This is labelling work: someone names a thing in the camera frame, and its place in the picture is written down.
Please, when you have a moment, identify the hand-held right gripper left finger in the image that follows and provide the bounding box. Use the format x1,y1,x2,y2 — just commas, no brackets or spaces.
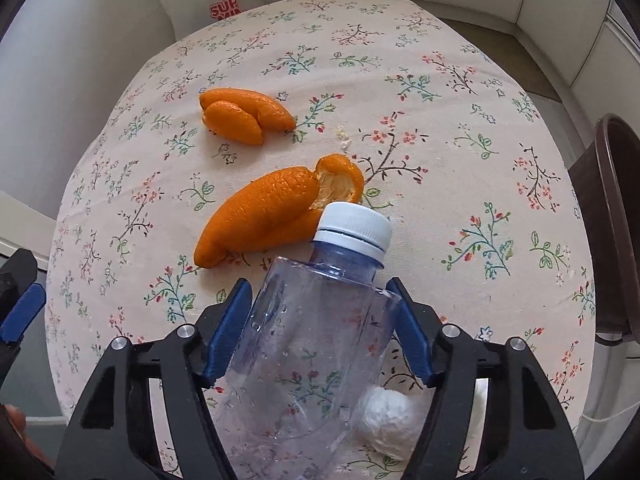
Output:
62,277,253,480

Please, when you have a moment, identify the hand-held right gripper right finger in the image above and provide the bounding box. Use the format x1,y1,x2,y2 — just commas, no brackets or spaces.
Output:
385,276,586,480

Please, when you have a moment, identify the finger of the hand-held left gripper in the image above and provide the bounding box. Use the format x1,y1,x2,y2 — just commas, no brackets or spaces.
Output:
0,247,48,361

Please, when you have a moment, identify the clear plastic bottle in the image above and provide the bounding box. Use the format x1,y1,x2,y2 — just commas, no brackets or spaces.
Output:
220,201,403,480

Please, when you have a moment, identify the brown trash bin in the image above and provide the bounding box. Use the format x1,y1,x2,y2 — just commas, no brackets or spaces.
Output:
567,112,640,346

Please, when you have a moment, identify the person's left hand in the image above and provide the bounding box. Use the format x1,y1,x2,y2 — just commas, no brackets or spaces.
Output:
0,402,28,458

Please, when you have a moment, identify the crumpled white tissue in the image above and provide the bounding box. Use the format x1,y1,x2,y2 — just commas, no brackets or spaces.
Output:
352,385,435,462

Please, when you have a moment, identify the large orange peel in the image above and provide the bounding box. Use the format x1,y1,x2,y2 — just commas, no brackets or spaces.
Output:
193,153,366,268

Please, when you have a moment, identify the floral tablecloth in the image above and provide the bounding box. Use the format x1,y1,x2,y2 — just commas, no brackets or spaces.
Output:
44,0,598,480

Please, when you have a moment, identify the small orange peel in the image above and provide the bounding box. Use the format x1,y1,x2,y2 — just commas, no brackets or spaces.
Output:
199,87,297,147

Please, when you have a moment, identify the white cord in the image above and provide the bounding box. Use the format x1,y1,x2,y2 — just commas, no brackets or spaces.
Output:
582,402,635,425

